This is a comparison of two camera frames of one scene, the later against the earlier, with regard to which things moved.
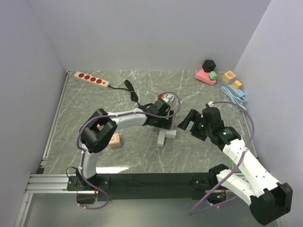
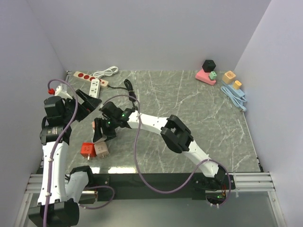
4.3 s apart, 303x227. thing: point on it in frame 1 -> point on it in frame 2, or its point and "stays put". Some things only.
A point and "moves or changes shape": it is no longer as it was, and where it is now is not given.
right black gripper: [192, 116] -> [100, 123]
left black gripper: [166, 124] -> [89, 104]
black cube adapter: [209, 65] stays put
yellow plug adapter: [236, 85] stays put
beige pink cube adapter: [115, 140] moves or changes shape
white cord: [168, 98] -> [109, 71]
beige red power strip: [99, 82] stays put
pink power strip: [204, 76] stays put
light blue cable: [237, 96] stays put
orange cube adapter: [228, 77] stays put
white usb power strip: [161, 137] -> [94, 88]
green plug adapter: [212, 75] stays put
